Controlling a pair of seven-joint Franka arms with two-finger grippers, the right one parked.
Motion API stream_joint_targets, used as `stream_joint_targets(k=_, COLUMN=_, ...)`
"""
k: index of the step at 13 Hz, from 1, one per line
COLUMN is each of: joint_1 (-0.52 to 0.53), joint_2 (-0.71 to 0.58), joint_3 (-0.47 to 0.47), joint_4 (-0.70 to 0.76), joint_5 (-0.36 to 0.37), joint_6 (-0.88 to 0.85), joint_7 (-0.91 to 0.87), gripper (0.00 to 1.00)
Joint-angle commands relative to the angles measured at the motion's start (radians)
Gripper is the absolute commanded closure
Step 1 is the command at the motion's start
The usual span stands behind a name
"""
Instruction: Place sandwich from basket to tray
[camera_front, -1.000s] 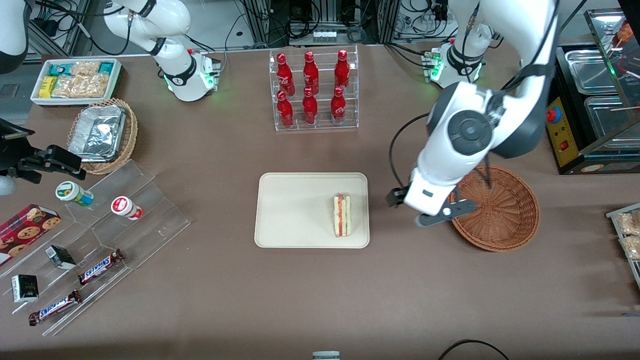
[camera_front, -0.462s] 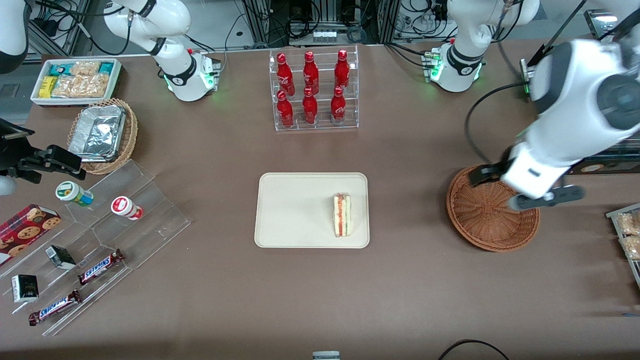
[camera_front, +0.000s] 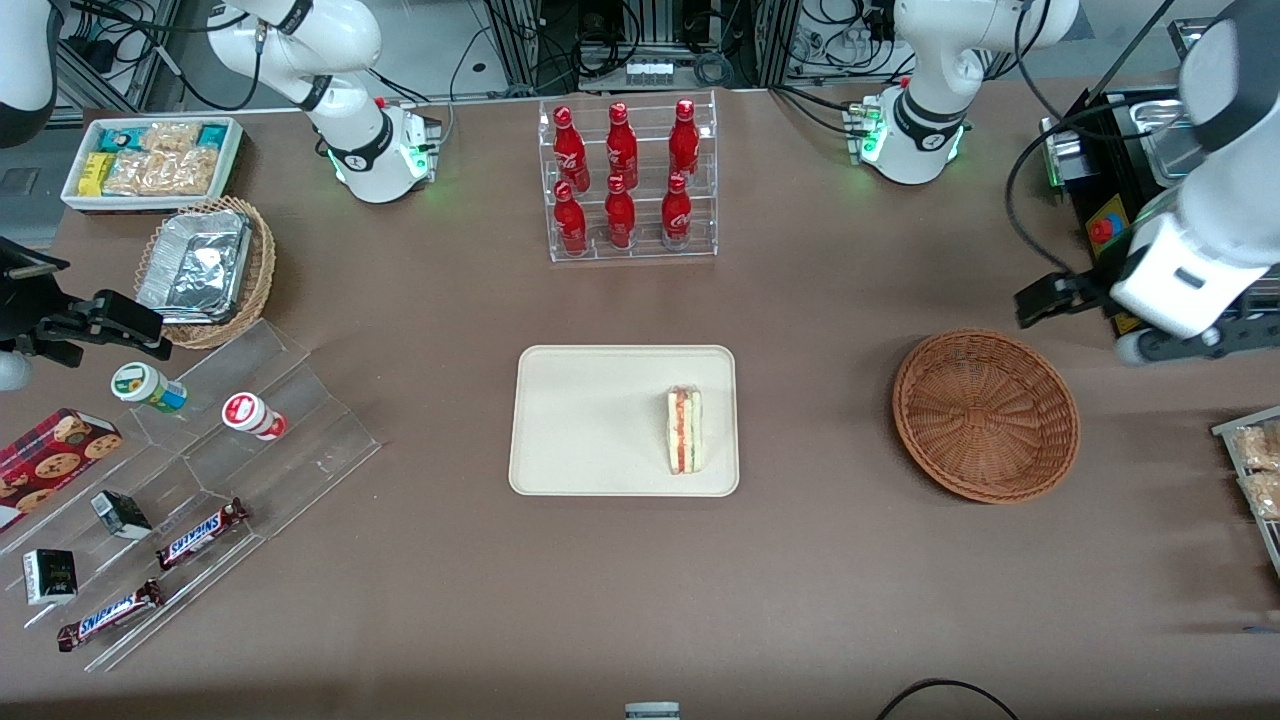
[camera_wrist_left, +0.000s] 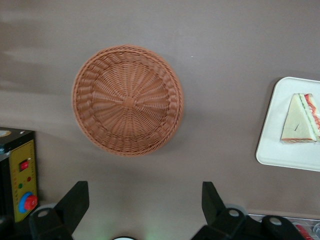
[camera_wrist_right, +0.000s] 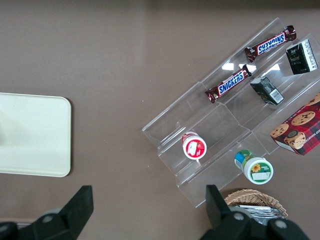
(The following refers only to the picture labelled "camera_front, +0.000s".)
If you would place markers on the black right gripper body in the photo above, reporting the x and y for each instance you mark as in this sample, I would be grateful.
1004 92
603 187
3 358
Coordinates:
22 305

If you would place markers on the triangular sandwich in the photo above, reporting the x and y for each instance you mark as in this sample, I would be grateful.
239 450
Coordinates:
685 430

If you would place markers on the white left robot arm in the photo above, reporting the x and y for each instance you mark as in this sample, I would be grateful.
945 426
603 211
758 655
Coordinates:
1235 150

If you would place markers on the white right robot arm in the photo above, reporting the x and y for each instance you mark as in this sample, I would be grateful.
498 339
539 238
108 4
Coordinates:
350 150

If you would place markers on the silver foil tray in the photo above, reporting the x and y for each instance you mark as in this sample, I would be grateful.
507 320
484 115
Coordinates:
195 265

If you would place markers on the brown round wicker basket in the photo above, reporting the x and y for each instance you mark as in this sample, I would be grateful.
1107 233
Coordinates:
985 415

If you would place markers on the light tan wicker basket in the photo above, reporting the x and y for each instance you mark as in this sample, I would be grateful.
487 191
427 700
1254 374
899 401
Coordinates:
262 270

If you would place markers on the grey snack tray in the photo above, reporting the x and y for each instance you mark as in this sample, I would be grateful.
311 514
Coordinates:
1222 428

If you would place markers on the cream rectangular plastic tray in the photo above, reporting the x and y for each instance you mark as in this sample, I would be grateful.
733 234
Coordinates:
600 420

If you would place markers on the green label yogurt cup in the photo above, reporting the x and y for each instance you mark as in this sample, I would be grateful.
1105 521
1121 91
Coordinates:
145 386

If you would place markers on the white rectangular snack bin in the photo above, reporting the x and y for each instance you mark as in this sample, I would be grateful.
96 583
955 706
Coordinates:
150 202

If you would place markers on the red plaid cookie box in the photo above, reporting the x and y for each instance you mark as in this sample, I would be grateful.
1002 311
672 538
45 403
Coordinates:
50 465

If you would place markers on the black counter machine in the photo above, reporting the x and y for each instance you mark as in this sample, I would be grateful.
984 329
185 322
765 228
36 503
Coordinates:
1120 170

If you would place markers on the yellow snack packet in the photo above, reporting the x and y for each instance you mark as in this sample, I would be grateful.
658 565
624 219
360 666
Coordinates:
95 175

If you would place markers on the large clear cracker bag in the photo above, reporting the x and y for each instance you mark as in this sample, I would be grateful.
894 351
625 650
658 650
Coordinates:
165 173

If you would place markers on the red label yogurt cup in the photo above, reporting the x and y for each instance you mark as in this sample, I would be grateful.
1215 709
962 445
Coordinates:
250 415

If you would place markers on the teal snack packet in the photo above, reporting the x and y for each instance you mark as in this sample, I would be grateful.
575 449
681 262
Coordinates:
120 138
213 135

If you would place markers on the small clear cracker bag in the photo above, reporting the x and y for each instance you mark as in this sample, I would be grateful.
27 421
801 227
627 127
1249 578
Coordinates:
170 137

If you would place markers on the small dark green box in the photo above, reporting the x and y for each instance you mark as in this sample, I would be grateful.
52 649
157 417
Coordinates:
122 515
50 577

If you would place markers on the clear pastry bag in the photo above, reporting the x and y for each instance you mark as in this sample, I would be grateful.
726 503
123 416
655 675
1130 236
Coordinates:
1265 495
1258 447

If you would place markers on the clear acrylic tiered stand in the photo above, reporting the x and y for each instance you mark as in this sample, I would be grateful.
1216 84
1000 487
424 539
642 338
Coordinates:
300 440

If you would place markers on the brown snickers bar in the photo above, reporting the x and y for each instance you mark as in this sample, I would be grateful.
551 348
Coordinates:
108 615
200 533

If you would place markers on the red cola bottle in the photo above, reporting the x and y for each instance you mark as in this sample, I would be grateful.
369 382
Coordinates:
684 145
570 225
620 220
677 215
622 150
571 150

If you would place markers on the clear acrylic bottle rack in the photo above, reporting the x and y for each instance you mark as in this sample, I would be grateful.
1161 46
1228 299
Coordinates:
645 250

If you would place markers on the white power strip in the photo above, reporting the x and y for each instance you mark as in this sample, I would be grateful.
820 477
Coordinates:
648 72

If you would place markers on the grey box at table edge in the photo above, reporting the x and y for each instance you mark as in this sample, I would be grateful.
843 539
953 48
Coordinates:
652 712

